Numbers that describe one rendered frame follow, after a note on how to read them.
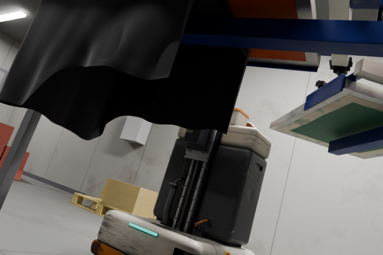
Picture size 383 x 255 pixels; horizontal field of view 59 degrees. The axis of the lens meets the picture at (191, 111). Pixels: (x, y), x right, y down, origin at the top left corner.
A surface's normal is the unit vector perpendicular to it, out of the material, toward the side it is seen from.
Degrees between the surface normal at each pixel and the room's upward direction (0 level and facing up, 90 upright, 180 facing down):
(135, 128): 90
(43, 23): 93
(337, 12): 180
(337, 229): 90
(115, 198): 90
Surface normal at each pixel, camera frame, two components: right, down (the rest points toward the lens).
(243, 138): -0.54, -0.38
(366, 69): 0.11, -0.23
